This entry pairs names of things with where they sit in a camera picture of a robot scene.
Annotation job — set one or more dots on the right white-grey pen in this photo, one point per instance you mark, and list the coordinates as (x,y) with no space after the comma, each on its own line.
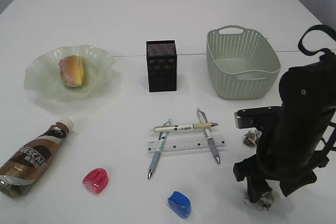
(202,119)

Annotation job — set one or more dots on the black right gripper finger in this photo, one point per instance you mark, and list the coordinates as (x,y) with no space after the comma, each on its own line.
(289,186)
(256,187)

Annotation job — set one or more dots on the clear plastic ruler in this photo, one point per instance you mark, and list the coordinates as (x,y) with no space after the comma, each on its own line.
(179,144)

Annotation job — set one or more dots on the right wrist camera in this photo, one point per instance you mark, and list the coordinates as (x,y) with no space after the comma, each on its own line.
(259,118)

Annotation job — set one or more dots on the green wavy glass plate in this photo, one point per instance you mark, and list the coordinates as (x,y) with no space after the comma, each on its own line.
(42,75)

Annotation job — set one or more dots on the blue pencil sharpener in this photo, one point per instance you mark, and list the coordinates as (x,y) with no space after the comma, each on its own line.
(180,204)

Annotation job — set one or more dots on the sugared bread roll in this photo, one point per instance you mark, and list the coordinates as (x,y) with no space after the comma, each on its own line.
(73,71)

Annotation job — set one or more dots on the brown Nescafe coffee bottle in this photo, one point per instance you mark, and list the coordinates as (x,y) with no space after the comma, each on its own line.
(20,172)

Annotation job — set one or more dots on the pink pencil sharpener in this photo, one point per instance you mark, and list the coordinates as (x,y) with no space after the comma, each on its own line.
(96,181)

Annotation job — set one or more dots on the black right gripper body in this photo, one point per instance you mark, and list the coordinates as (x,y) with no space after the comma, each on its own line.
(286,150)

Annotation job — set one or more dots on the left blue-grey pen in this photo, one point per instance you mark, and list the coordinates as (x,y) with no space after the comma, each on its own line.
(157,154)

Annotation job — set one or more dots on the cream barrel pen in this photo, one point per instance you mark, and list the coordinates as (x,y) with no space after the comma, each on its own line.
(189,127)

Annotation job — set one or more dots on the black mesh pen holder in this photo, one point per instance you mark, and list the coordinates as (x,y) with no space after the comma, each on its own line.
(161,58)

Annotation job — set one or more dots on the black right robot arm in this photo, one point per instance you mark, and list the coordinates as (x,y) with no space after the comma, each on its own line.
(309,91)

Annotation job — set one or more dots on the green plastic woven basket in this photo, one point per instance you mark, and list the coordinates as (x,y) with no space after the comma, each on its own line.
(242,65)

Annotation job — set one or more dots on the paper ball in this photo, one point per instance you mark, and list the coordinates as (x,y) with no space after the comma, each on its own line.
(261,201)
(251,138)

